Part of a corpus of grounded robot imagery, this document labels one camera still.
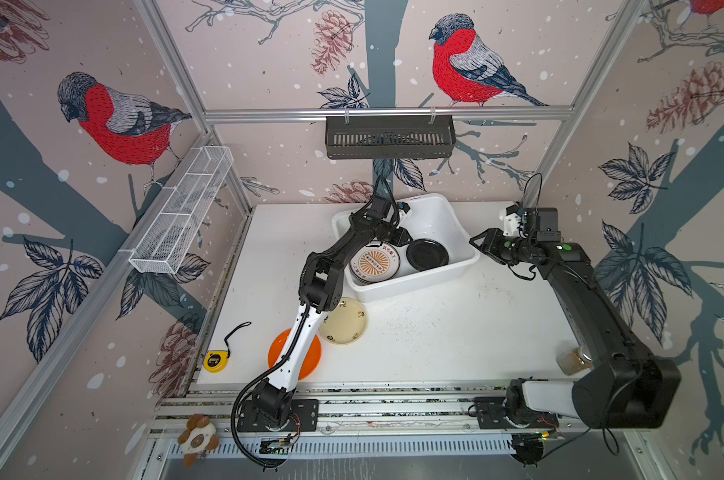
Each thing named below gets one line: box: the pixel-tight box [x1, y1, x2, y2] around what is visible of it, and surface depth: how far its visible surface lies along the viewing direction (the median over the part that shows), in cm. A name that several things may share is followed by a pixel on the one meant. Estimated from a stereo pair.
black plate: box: [406, 238, 449, 271], surface depth 106 cm
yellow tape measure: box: [204, 351, 229, 373], surface depth 83 cm
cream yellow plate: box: [318, 297, 368, 345], surface depth 92 cm
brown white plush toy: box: [177, 414, 220, 468], surface depth 70 cm
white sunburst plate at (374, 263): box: [349, 242, 401, 283], surface depth 103 cm
